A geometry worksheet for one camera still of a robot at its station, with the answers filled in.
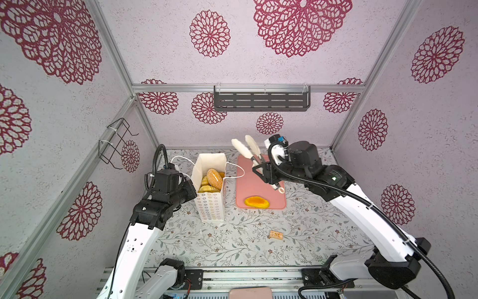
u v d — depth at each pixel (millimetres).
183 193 624
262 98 947
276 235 851
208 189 772
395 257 386
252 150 674
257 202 919
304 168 460
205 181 857
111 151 761
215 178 832
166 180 494
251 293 696
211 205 761
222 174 850
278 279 760
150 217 450
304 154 455
